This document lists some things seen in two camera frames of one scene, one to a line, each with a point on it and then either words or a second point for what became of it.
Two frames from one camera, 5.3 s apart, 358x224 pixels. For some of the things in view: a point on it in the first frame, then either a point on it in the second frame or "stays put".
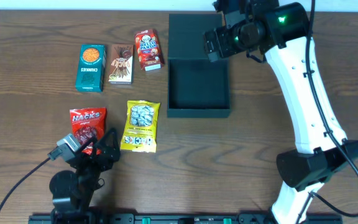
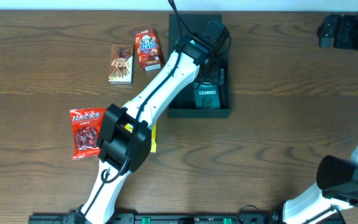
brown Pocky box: (121, 67) stays put
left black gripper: (95, 157) to (212, 76)
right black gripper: (212, 44) to (324, 35)
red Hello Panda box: (149, 51) stays put
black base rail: (189, 218) stays put
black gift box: (197, 88) stays put
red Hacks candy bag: (86, 124) stays put
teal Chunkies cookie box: (91, 70) to (207, 97)
